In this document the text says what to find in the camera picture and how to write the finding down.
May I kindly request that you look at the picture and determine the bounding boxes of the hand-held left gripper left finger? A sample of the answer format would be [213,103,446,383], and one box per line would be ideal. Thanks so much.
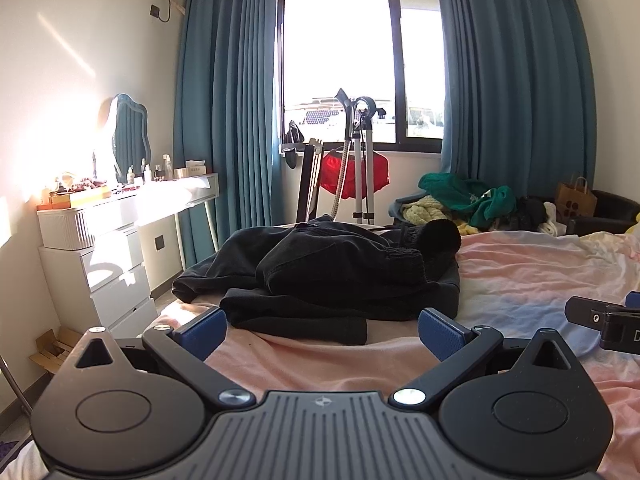
[74,306,254,411]

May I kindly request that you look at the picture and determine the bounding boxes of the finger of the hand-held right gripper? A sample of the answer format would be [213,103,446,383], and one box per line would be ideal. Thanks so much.
[565,291,640,333]

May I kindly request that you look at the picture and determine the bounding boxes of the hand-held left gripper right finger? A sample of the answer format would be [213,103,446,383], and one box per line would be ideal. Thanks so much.
[391,307,575,408]

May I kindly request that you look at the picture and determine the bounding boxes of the black pants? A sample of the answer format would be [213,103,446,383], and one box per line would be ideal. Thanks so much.
[171,215,462,346]

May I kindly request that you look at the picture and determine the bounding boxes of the dark clothes pile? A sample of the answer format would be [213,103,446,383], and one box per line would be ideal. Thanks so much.
[500,196,551,233]

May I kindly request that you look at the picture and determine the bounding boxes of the bed with pink sheet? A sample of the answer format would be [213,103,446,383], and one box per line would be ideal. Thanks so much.
[150,230,640,480]

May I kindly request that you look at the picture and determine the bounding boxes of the white drawer cabinet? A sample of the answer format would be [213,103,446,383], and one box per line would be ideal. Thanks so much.
[37,195,160,341]

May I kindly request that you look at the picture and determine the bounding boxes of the white cloth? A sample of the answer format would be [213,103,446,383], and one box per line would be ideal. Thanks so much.
[539,201,568,236]

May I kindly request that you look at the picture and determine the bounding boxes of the brown paper bag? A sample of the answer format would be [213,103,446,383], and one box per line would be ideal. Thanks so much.
[555,176,598,221]

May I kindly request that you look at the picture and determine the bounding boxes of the black armchair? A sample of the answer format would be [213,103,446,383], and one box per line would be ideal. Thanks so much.
[525,190,640,237]

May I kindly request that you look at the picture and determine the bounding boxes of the yellow knitted blanket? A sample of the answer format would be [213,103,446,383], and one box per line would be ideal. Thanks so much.
[402,195,483,236]

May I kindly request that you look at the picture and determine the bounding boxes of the grey laundry basket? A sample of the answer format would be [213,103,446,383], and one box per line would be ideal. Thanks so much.
[390,192,426,223]

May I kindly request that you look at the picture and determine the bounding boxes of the green garment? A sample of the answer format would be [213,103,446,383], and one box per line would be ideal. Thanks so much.
[417,172,517,228]

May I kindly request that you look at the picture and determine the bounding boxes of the white dressing table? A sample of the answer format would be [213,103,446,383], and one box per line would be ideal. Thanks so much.
[100,172,221,268]

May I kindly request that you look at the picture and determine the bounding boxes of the cardboard pieces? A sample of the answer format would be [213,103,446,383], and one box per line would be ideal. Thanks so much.
[29,327,83,376]

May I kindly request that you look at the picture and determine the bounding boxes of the red cloth bag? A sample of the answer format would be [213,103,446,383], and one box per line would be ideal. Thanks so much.
[320,151,390,195]

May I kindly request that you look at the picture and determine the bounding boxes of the garment steamer stand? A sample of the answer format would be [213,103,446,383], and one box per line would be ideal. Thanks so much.
[327,87,388,226]

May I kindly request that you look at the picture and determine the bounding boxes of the orange box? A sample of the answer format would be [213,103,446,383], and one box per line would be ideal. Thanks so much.
[36,185,112,211]

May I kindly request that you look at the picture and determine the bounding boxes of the metal chair leg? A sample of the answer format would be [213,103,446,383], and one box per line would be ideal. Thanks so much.
[0,352,32,413]

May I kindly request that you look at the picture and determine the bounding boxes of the wavy-framed mirror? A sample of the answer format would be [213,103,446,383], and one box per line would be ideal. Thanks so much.
[97,93,152,184]

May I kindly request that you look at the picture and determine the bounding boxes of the blue curtain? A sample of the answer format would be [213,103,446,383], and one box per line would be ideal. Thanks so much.
[435,0,598,196]
[172,0,281,271]

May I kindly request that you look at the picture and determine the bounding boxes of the dark-framed window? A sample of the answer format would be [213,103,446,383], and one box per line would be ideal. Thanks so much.
[276,0,446,153]

